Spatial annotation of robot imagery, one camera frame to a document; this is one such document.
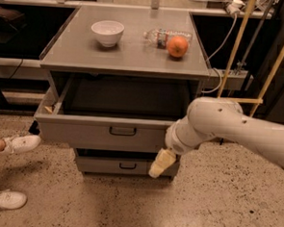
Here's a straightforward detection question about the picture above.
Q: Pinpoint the grey top drawer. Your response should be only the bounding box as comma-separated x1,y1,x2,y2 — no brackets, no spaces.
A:
35,71,197,153

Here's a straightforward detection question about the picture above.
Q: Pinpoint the grey drawer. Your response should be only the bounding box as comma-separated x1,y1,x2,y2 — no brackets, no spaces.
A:
35,71,197,153
74,148,181,179

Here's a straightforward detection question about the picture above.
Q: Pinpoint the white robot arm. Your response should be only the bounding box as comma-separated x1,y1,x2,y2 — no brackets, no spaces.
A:
149,97,284,178

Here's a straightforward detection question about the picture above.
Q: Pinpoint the grey bottom drawer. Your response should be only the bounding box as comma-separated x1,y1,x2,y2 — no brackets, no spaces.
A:
74,148,181,179

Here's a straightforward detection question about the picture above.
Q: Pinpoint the grey drawer cabinet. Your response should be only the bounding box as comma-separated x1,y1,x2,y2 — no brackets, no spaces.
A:
31,1,216,185

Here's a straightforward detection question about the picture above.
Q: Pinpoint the orange fruit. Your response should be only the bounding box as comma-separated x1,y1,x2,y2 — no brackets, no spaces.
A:
167,36,189,58

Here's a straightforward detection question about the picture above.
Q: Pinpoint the yellow hand cart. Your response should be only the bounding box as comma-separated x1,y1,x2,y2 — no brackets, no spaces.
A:
218,0,284,116

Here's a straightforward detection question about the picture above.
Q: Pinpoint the clear plastic water bottle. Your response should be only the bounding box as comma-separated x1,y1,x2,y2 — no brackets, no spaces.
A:
142,29,194,48

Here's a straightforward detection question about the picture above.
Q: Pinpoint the white ceramic bowl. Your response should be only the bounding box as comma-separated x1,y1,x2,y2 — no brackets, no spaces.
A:
91,20,124,47

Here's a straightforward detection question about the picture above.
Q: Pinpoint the upper white sneaker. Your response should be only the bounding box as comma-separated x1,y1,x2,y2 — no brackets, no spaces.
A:
2,135,41,155

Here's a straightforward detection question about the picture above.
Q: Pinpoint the white sneaker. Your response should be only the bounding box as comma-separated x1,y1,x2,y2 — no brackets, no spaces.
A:
2,135,41,155
0,190,27,210

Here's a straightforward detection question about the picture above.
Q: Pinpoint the lower white sneaker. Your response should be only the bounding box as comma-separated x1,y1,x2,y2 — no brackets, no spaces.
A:
0,190,27,210

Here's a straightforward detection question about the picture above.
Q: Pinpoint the white power adapter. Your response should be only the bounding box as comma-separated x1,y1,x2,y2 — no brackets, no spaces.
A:
225,0,245,15

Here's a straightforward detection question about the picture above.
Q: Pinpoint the white power cable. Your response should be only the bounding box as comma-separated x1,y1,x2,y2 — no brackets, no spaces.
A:
200,12,238,96

